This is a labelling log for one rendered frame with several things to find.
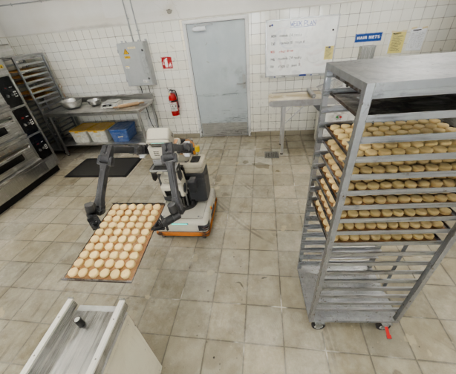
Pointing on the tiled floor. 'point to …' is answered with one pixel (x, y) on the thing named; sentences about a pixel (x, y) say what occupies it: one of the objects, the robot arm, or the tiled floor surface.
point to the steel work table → (105, 114)
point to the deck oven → (7, 139)
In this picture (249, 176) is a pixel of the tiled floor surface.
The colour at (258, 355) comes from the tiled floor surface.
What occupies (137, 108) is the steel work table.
